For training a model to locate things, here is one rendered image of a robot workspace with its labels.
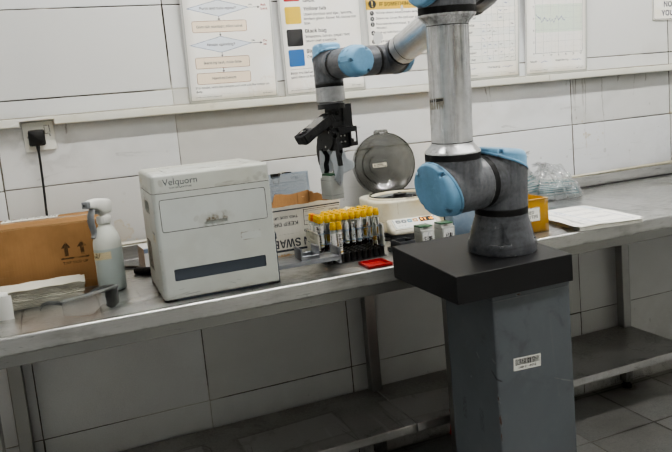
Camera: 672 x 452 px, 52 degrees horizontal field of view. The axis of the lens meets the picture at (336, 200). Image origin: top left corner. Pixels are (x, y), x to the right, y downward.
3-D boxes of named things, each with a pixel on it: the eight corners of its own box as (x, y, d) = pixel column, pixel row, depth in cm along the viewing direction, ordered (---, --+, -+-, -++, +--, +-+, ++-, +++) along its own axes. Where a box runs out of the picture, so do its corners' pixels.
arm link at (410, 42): (521, -64, 142) (392, 44, 183) (483, -66, 136) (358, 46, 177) (539, -14, 140) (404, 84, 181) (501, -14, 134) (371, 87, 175)
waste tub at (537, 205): (511, 237, 197) (509, 202, 195) (486, 230, 209) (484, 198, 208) (550, 230, 201) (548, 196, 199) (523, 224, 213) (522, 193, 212)
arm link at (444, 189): (502, 212, 144) (494, -61, 134) (449, 225, 136) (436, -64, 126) (462, 205, 154) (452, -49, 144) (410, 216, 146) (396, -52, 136)
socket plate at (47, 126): (25, 152, 202) (20, 122, 201) (25, 152, 203) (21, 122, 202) (57, 149, 205) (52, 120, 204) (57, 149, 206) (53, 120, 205)
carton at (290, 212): (266, 259, 197) (261, 207, 195) (242, 244, 224) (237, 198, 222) (345, 246, 206) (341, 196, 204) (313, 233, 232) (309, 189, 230)
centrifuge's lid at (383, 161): (351, 132, 231) (345, 134, 239) (359, 205, 231) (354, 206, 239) (411, 126, 236) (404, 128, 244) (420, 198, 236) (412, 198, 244)
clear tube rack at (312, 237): (319, 258, 192) (317, 233, 191) (307, 253, 201) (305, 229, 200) (385, 247, 199) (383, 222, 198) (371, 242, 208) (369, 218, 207)
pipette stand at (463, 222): (458, 242, 196) (455, 207, 195) (443, 239, 203) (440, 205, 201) (485, 236, 201) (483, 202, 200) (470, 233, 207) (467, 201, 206)
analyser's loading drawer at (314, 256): (264, 276, 168) (262, 255, 167) (257, 271, 174) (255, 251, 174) (341, 262, 175) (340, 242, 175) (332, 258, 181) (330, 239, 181)
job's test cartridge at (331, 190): (334, 196, 184) (332, 173, 183) (344, 197, 180) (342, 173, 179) (322, 199, 182) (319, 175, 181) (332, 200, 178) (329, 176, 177)
